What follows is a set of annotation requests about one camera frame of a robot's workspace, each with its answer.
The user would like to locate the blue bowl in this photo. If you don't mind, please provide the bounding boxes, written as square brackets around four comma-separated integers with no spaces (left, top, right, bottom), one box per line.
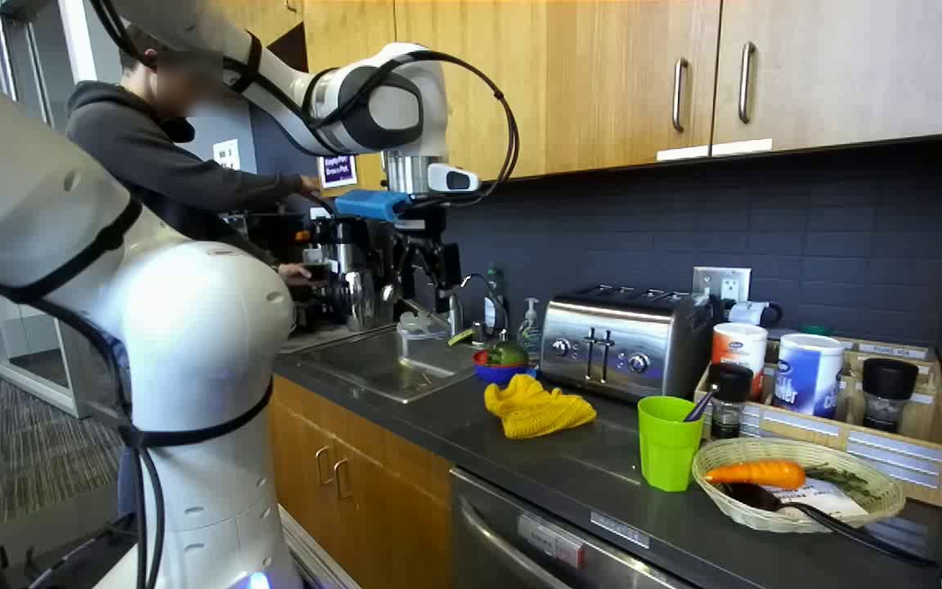
[472,341,530,390]

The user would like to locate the dark eggplant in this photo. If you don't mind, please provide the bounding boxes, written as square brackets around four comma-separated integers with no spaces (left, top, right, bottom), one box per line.
[723,482,790,514]

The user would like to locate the green plastic cup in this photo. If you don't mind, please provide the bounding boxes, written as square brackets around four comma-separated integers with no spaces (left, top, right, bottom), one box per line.
[635,392,705,498]

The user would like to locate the black top shaker bottle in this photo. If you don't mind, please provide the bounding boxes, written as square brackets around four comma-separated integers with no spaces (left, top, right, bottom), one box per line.
[705,360,754,441]

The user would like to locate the purple white sign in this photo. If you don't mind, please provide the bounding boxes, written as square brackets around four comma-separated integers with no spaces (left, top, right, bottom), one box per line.
[314,152,359,191]

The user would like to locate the orange carrot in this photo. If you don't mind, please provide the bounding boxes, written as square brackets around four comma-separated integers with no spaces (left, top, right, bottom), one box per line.
[704,456,812,494]

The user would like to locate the white orange canister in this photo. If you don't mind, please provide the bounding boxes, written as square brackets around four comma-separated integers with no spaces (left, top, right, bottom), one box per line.
[709,322,772,401]

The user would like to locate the person in dark hoodie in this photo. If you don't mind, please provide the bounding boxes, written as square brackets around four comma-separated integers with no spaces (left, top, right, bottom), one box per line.
[61,46,328,288]

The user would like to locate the silver wall outlet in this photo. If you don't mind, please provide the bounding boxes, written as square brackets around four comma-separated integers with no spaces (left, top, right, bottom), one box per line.
[689,262,754,308]

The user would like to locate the dish soap bottle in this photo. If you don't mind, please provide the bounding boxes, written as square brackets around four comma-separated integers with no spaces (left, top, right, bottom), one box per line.
[478,265,514,345]

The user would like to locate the silver cabinet handle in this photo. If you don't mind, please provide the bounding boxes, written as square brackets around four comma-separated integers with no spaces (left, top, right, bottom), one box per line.
[669,54,694,138]
[737,40,762,129]

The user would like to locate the woven basket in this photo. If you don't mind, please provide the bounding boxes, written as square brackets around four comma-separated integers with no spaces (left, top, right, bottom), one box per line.
[689,435,908,535]

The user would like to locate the clear hand soap dispenser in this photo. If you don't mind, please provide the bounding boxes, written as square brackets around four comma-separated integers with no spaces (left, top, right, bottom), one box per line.
[514,293,546,353]

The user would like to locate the cardboard tray box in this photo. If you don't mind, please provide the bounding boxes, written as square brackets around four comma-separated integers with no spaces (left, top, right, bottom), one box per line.
[694,336,942,510]

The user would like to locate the white blue canister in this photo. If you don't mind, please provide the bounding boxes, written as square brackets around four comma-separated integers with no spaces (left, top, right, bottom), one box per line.
[774,330,847,418]

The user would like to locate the stainless steel dishwasher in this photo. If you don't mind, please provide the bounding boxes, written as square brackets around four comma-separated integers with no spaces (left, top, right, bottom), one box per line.
[445,465,694,589]

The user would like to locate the yellow towel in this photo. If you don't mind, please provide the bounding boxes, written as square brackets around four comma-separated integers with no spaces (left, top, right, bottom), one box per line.
[482,371,600,446]

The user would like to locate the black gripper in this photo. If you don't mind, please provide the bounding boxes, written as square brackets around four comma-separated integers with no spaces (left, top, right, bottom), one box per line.
[390,206,467,322]

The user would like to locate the stainless steel toaster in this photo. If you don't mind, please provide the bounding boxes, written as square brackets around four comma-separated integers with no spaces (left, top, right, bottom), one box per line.
[535,284,712,401]

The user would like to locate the jar with black lid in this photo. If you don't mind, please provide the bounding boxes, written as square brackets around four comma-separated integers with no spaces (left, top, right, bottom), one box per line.
[860,356,921,435]

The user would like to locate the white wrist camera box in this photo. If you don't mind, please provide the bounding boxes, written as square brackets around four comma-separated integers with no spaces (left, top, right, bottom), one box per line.
[422,161,484,201]

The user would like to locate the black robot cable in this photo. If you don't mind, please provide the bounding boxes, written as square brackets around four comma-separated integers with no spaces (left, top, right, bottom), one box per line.
[0,0,523,589]

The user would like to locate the green pepper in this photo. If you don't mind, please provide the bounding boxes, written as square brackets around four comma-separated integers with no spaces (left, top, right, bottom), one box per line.
[488,345,530,371]

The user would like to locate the large wooden cabinet door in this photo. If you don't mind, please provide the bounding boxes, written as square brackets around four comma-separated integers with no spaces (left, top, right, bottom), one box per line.
[709,0,942,156]
[392,0,723,179]

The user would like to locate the wooden lower cabinet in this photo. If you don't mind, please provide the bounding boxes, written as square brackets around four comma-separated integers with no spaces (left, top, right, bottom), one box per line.
[264,372,453,589]

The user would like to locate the black coffee machine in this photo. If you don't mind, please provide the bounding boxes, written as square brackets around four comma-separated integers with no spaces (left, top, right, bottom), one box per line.
[244,206,386,336]

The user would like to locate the stainless steel sink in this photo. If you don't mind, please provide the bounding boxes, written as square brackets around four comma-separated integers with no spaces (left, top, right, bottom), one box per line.
[301,323,482,405]

